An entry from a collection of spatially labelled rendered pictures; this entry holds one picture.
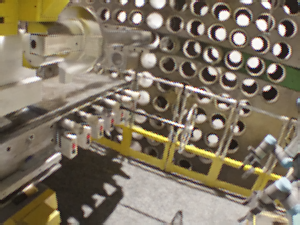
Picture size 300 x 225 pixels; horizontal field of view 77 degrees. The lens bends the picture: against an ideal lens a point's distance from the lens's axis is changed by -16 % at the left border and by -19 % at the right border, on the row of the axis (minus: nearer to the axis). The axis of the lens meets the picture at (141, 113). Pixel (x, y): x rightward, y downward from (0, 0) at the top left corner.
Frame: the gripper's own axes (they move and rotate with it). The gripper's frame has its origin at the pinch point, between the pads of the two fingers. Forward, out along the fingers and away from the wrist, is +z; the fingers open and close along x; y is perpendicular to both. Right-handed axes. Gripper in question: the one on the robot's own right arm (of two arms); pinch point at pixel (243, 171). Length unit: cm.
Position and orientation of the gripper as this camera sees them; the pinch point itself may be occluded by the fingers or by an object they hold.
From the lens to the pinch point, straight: 164.4
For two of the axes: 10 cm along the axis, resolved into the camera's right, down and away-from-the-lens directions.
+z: -5.4, 7.7, 3.3
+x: 2.3, -2.4, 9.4
